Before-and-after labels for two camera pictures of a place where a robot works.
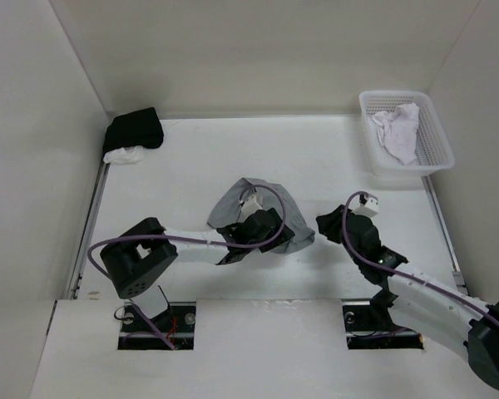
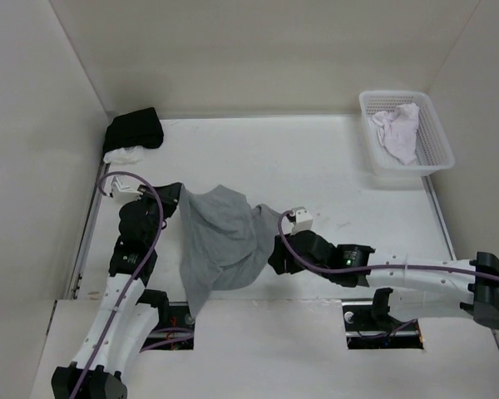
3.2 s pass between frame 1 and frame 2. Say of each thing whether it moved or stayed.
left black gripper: moved
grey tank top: moved
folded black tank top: stayed
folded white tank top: stayed
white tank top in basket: stayed
